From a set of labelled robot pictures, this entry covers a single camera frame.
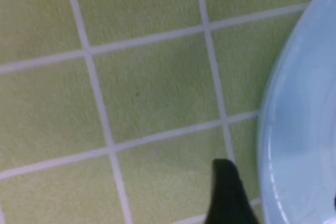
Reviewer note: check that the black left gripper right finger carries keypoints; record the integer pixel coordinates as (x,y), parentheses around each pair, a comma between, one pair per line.
(334,201)

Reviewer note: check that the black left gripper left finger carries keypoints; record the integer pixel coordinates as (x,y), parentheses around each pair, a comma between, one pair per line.
(231,197)

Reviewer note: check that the light blue round plate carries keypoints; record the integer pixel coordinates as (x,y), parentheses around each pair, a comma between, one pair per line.
(302,119)

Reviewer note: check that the green checkered tablecloth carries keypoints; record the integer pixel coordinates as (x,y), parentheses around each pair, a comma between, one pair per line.
(147,87)

